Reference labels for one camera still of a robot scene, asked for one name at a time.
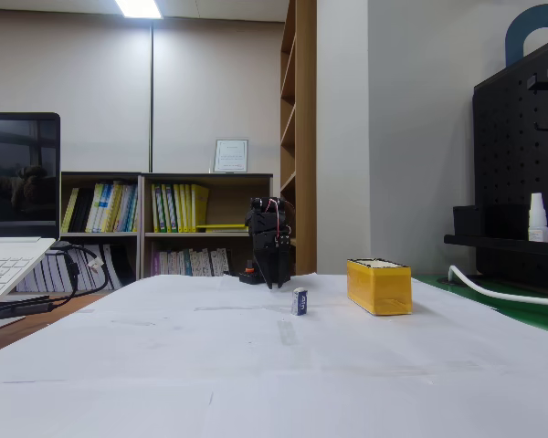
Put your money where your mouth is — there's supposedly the black pegboard organizer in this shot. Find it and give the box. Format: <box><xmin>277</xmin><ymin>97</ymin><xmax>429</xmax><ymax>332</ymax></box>
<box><xmin>443</xmin><ymin>34</ymin><xmax>548</xmax><ymax>293</ymax></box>

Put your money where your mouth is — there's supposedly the white paper table cover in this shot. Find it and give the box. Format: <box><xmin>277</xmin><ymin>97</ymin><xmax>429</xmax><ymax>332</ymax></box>
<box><xmin>0</xmin><ymin>272</ymin><xmax>548</xmax><ymax>438</ymax></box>

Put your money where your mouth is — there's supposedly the thick white power cable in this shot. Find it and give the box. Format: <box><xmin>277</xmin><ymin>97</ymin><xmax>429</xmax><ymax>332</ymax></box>
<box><xmin>447</xmin><ymin>266</ymin><xmax>548</xmax><ymax>326</ymax></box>

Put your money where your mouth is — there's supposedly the tall wooden bookshelf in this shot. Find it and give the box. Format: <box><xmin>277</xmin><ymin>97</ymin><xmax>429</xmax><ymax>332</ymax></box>
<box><xmin>279</xmin><ymin>0</ymin><xmax>318</xmax><ymax>276</ymax></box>

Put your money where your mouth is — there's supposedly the yellow rectangular box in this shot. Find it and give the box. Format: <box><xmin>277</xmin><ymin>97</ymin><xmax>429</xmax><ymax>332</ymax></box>
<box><xmin>346</xmin><ymin>257</ymin><xmax>413</xmax><ymax>317</ymax></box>

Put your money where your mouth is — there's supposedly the flat yellow folder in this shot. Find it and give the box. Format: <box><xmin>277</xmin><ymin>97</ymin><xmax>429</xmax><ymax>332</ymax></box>
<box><xmin>195</xmin><ymin>223</ymin><xmax>248</xmax><ymax>233</ymax></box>

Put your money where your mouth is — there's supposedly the blue arch-shaped sign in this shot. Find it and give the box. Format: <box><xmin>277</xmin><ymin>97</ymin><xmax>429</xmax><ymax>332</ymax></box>
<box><xmin>504</xmin><ymin>3</ymin><xmax>548</xmax><ymax>69</ymax></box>

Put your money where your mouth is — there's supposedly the blue and white eraser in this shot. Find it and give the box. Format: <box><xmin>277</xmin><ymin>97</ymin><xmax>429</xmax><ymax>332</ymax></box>
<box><xmin>292</xmin><ymin>287</ymin><xmax>310</xmax><ymax>317</ymax></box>

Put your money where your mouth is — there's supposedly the low wooden bookshelf with books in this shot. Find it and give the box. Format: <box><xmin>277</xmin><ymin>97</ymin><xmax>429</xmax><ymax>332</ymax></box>
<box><xmin>140</xmin><ymin>172</ymin><xmax>274</xmax><ymax>280</ymax></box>

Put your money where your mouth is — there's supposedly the thin vertical wall pipe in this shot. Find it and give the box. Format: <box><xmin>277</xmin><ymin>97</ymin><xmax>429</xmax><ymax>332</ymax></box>
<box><xmin>147</xmin><ymin>20</ymin><xmax>155</xmax><ymax>173</ymax></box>

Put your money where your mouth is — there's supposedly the low grey bookshelf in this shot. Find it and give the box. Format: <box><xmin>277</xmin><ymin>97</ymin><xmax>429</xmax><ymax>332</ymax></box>
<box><xmin>59</xmin><ymin>171</ymin><xmax>142</xmax><ymax>293</ymax></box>

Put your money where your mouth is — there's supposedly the green desk mat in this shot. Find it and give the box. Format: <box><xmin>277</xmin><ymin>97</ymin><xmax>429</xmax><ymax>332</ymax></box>
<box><xmin>410</xmin><ymin>272</ymin><xmax>548</xmax><ymax>341</ymax></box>

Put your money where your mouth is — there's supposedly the black laptop cable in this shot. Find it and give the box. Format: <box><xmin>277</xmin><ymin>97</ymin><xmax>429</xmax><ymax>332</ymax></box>
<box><xmin>0</xmin><ymin>244</ymin><xmax>111</xmax><ymax>323</ymax></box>

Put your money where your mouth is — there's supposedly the framed white certificate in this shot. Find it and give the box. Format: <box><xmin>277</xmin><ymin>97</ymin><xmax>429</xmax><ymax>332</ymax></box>
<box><xmin>209</xmin><ymin>138</ymin><xmax>250</xmax><ymax>174</ymax></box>

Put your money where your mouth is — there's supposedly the wide yellow ring binder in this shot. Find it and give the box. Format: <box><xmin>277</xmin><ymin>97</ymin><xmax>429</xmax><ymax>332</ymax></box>
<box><xmin>190</xmin><ymin>183</ymin><xmax>210</xmax><ymax>234</ymax></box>

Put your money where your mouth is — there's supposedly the small white dropper bottle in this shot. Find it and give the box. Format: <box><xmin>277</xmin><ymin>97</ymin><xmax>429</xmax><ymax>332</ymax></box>
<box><xmin>528</xmin><ymin>193</ymin><xmax>548</xmax><ymax>243</ymax></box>

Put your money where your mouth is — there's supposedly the ceiling light panel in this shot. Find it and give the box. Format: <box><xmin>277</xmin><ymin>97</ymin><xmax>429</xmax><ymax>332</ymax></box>
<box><xmin>113</xmin><ymin>0</ymin><xmax>163</xmax><ymax>20</ymax></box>

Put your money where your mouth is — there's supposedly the black box on pegboard shelf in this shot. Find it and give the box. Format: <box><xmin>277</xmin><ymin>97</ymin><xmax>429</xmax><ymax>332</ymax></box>
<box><xmin>452</xmin><ymin>204</ymin><xmax>486</xmax><ymax>238</ymax></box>

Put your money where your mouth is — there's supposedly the white laptop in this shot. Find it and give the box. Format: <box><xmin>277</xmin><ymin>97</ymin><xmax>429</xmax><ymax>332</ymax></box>
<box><xmin>0</xmin><ymin>112</ymin><xmax>61</xmax><ymax>320</ymax></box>

